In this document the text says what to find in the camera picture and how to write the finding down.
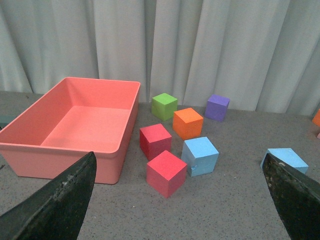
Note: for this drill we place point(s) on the green foam cube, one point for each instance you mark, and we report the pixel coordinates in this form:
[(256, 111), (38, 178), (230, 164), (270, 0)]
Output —
[(163, 106)]

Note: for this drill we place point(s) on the grey curtain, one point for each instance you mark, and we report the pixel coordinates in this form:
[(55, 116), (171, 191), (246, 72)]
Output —
[(264, 55)]

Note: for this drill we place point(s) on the light blue foam cube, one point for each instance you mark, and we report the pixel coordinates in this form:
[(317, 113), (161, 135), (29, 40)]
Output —
[(289, 156)]

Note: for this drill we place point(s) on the red foam cube front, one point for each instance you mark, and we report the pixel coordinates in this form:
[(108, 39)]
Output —
[(166, 173)]

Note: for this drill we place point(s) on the red foam cube rear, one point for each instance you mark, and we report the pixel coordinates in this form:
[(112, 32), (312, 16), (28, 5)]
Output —
[(154, 140)]

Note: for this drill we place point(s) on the pink plastic bin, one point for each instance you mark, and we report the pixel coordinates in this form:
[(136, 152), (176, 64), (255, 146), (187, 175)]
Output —
[(75, 117)]

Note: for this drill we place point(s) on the light blue cube with dent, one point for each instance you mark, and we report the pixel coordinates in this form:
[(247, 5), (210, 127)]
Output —
[(200, 155)]

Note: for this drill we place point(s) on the orange foam cube left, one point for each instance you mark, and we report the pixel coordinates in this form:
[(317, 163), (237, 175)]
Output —
[(187, 123)]

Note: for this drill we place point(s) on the orange foam cube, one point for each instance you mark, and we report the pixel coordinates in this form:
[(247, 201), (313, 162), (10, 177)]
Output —
[(316, 118), (187, 123)]

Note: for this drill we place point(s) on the orange foam cube right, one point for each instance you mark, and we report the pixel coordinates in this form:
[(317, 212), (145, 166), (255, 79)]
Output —
[(316, 118)]

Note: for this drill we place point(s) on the purple foam cube back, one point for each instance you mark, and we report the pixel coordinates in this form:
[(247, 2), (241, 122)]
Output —
[(216, 107)]

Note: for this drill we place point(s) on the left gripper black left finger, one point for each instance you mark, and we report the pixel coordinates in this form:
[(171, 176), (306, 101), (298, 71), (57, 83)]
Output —
[(57, 210)]

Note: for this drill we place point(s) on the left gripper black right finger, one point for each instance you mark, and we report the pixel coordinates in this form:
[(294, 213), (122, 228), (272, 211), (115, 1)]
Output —
[(296, 198)]

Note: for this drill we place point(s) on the red foam cube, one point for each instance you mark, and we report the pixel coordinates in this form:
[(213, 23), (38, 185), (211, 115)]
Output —
[(166, 173), (154, 140)]

